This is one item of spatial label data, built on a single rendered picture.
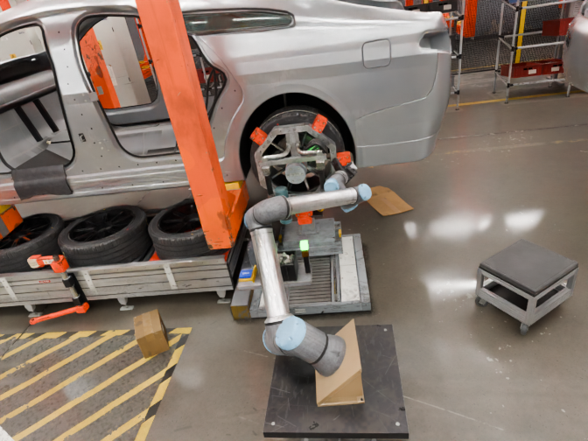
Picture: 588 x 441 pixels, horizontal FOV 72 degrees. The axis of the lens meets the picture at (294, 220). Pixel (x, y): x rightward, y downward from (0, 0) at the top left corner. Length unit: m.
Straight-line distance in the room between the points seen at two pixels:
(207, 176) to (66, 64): 1.27
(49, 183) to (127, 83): 3.88
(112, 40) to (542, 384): 6.59
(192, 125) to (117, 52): 4.88
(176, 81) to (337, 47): 0.98
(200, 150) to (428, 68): 1.45
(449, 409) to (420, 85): 1.83
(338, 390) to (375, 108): 1.71
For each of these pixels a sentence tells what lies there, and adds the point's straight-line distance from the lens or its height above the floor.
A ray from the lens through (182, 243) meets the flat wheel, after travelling 2.94.
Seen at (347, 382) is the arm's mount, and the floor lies 0.44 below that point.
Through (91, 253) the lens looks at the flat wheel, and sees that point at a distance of 3.28.
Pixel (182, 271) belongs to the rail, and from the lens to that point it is 2.93.
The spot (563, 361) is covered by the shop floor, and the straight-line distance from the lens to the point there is 2.67.
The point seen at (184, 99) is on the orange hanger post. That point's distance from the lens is 2.29.
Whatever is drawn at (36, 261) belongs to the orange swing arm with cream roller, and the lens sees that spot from 3.41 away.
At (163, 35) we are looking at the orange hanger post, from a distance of 2.26.
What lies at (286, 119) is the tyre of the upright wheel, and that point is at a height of 1.15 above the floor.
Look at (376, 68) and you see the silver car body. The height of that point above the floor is 1.39.
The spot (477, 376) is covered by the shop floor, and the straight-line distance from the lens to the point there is 2.48.
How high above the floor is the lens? 1.90
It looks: 30 degrees down
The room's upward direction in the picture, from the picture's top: 9 degrees counter-clockwise
